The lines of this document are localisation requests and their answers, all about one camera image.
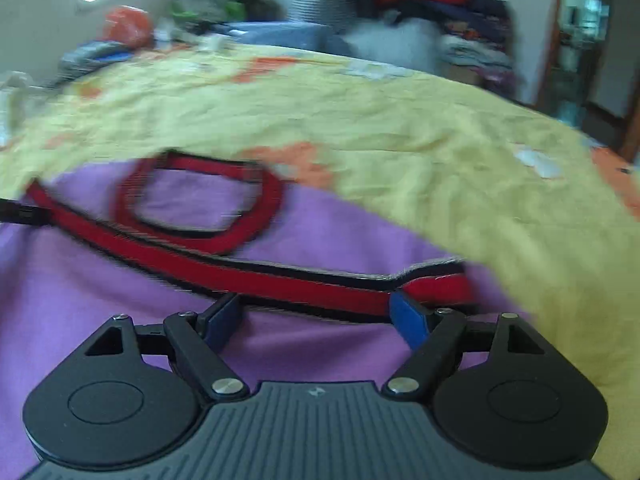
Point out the white quilted cloth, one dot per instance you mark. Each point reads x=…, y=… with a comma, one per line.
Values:
x=12, y=90

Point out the purple sweater with red trim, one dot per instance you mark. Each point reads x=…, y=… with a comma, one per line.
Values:
x=75, y=285

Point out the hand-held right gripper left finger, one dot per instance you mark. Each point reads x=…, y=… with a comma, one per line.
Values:
x=222, y=325

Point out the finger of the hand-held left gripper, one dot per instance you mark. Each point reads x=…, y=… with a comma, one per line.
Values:
x=25, y=214

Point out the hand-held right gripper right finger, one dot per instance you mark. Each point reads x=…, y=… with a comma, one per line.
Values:
x=410, y=320

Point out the white stuffed bag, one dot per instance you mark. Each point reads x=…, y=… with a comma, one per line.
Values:
x=390, y=42

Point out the orange plastic bag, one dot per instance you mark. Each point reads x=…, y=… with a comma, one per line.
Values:
x=127, y=25

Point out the yellow carrot print quilt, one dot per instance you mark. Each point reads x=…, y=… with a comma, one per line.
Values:
x=400, y=135

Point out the wooden door frame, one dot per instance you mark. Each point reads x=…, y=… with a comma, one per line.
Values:
x=552, y=35

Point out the dark backpack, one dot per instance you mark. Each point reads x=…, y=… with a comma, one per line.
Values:
x=257, y=2

